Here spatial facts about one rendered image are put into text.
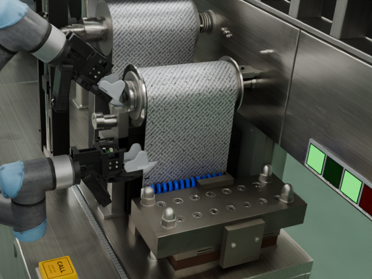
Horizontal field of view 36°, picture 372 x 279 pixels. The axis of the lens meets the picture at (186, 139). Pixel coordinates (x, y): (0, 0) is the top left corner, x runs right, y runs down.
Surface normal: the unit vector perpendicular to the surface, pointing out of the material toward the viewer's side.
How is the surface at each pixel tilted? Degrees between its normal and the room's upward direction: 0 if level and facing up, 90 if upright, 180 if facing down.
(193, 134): 90
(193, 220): 0
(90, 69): 90
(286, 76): 90
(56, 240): 0
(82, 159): 90
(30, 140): 0
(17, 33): 102
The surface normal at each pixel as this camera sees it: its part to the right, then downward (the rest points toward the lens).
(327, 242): 0.08, -0.88
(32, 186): 0.43, 0.45
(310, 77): -0.90, 0.14
